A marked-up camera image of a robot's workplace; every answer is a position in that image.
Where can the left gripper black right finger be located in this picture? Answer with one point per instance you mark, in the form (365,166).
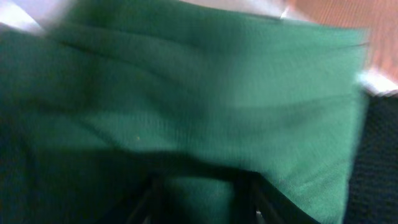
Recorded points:
(257,201)

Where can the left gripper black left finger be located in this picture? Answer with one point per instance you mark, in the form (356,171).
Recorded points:
(146,205)

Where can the green cloth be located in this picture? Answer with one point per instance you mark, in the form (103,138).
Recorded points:
(117,95)

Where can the clear plastic storage bin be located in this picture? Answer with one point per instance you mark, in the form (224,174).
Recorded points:
(380,17)

